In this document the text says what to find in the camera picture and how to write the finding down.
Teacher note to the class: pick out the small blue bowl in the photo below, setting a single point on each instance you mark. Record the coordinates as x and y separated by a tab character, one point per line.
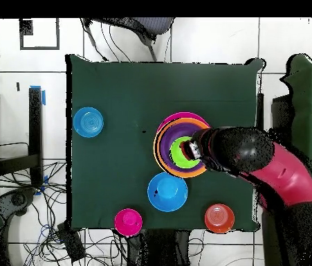
87	122

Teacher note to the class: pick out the black power strip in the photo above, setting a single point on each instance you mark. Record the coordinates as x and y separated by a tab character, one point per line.
71	243

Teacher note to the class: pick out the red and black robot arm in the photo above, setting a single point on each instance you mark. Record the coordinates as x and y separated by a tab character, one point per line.
244	149

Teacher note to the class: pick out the dark green tablecloth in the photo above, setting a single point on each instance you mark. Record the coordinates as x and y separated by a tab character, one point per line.
130	83

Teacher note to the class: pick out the medium blue bowl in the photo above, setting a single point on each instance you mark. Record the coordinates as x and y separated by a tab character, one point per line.
168	192

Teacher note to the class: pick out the black chair base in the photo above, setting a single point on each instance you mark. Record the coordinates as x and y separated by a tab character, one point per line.
17	199

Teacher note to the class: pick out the small pink-red bowl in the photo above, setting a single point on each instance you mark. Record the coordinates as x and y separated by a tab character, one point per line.
128	222

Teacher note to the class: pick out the purple bowl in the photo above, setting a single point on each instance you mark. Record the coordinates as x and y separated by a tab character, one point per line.
165	144

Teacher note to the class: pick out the large orange bowl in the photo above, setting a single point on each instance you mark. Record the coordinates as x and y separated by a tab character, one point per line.
157	149

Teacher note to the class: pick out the small green bowl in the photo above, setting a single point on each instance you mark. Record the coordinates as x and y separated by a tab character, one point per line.
176	155

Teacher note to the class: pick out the small orange bowl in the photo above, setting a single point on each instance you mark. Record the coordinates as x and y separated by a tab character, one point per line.
219	219

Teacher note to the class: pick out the blue tape strip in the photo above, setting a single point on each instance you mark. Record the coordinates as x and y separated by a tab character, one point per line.
43	98

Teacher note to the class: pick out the large pink bowl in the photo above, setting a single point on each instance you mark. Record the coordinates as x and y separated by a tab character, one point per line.
177	115

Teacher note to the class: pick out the black square floor frame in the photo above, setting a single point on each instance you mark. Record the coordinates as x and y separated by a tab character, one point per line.
39	48

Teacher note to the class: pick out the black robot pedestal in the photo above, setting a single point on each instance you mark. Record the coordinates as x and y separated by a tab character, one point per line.
158	249

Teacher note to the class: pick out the grey mesh office chair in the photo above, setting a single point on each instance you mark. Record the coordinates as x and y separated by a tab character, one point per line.
150	25

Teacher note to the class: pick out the black metal stand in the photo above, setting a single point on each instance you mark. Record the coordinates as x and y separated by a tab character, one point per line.
35	124

